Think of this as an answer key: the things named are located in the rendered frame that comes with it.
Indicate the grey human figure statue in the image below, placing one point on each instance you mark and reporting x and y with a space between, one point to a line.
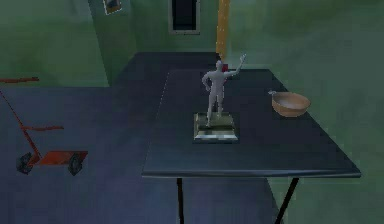
216 87

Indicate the small red object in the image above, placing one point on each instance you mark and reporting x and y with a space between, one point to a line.
225 67

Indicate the black table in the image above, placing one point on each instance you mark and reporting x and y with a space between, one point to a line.
260 150

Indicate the dark window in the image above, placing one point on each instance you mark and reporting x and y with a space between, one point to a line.
184 15

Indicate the brown wooden bowl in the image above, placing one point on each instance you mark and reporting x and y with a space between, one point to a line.
290 104

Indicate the red hand truck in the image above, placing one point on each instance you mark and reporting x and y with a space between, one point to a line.
55 156

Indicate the yellow vertical post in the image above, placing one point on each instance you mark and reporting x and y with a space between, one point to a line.
222 26

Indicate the framed wall picture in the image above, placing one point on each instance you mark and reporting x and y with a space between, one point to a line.
112 5

